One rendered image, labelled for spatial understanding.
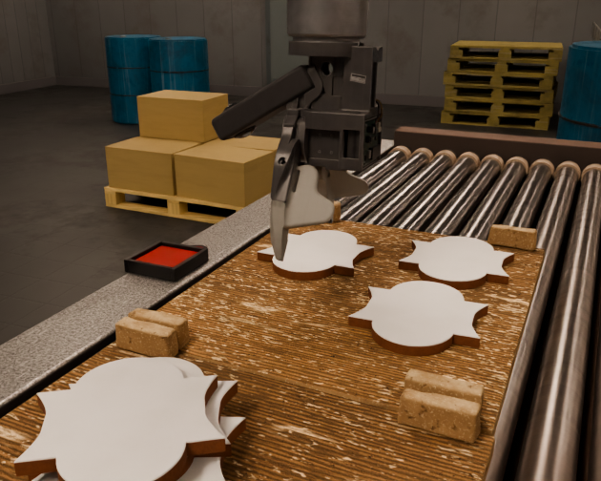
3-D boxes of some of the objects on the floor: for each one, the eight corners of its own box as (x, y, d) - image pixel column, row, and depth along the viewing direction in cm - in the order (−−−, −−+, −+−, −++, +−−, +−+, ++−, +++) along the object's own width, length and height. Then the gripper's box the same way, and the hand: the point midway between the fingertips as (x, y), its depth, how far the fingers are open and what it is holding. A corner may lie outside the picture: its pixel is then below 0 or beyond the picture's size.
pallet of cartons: (307, 189, 443) (308, 94, 421) (271, 231, 365) (269, 116, 343) (154, 178, 469) (146, 88, 447) (89, 216, 391) (76, 108, 368)
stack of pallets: (553, 117, 697) (564, 42, 669) (551, 131, 632) (563, 48, 605) (450, 112, 733) (456, 39, 706) (439, 123, 668) (445, 44, 641)
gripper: (346, 43, 52) (336, 280, 57) (402, 43, 69) (389, 223, 75) (247, 40, 54) (247, 265, 60) (324, 41, 72) (319, 215, 78)
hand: (300, 240), depth 69 cm, fingers open, 14 cm apart
